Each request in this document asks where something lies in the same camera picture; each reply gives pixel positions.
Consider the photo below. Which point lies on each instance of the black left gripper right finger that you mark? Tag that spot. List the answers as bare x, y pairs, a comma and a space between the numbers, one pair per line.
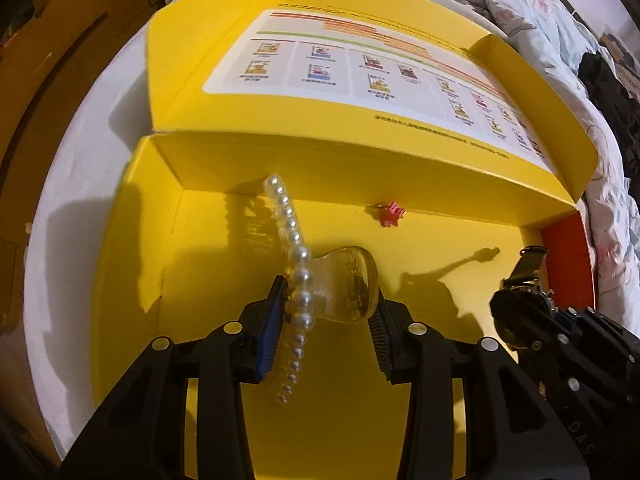
511, 432

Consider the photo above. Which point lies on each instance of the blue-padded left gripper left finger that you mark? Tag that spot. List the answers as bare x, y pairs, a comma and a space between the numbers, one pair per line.
137, 432

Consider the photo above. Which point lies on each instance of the wristwatch with black strap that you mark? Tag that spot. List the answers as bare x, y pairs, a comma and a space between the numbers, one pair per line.
525, 276

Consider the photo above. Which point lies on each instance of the small red star charm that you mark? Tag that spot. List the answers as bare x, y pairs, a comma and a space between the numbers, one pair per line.
386, 214

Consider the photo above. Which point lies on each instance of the black garment on bed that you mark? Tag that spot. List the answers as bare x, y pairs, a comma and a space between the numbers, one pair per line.
619, 109

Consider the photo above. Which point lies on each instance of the yellow cardboard box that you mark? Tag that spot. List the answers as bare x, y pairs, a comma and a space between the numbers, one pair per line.
352, 103

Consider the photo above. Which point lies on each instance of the white floral duvet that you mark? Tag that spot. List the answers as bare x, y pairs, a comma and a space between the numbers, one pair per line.
553, 42

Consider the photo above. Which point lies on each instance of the brown wooden wardrobe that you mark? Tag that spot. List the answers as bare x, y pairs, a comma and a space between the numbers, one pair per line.
51, 53

